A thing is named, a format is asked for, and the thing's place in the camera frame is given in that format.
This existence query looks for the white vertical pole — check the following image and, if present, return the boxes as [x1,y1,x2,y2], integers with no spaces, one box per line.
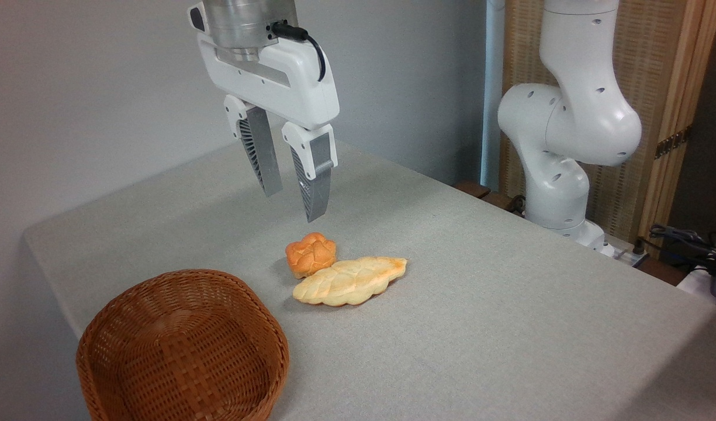
[480,0,506,191]

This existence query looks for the dark brown wooden foot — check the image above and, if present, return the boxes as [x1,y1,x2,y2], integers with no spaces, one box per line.
[454,181,492,200]

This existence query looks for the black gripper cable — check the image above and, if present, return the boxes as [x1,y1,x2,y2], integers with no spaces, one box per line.
[270,22,327,82]

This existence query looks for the round orange bread bun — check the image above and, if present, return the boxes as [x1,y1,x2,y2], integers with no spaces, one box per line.
[285,232,338,279]

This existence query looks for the bundle of black cables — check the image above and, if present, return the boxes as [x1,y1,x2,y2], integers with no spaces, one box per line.
[649,225,716,267]

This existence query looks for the long braided pale bread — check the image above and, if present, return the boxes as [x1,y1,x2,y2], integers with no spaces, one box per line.
[292,256,408,307]

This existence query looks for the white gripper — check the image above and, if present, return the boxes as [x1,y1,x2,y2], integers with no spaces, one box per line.
[188,2,340,223]

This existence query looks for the brown woven wicker basket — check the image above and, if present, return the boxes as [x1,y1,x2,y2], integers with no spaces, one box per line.
[76,269,290,421]

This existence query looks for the metal screen hinge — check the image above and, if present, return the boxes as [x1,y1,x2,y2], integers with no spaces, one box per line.
[655,125,693,160]

